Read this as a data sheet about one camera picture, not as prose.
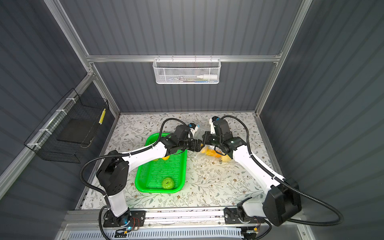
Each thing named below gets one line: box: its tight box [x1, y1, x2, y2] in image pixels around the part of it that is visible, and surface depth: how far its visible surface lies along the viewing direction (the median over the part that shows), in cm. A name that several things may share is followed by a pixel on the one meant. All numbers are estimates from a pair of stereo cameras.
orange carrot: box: [206, 149, 222, 158], surface depth 88 cm
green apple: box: [162, 177, 175, 190], surface depth 80 cm
